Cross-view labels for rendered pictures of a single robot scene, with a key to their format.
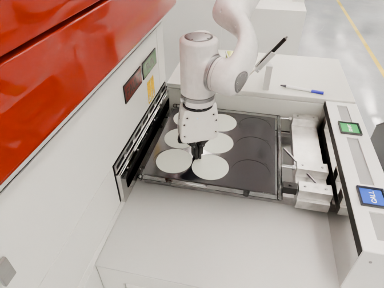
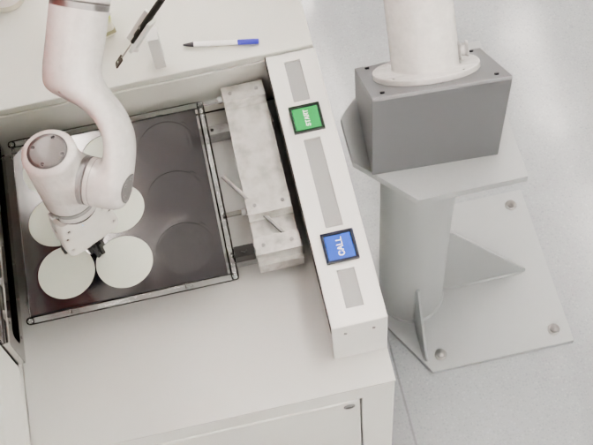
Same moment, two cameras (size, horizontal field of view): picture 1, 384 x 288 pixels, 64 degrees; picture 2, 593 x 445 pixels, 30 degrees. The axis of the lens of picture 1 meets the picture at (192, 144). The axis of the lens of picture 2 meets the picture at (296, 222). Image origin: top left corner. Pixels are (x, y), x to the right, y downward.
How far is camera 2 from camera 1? 1.20 m
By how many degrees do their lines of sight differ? 26
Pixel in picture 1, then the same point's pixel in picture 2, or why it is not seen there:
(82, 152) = not seen: outside the picture
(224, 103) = not seen: hidden behind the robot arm
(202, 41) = (57, 163)
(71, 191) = not seen: outside the picture
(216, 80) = (95, 202)
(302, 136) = (247, 131)
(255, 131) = (170, 157)
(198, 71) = (65, 194)
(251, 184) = (191, 270)
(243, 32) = (107, 131)
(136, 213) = (48, 368)
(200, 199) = (128, 308)
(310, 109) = (246, 73)
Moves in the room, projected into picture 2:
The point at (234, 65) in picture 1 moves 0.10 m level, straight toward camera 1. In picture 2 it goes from (112, 180) to (125, 238)
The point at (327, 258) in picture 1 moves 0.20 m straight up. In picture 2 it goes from (316, 326) to (310, 279)
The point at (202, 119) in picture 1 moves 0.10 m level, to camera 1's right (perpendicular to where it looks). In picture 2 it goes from (90, 222) to (146, 198)
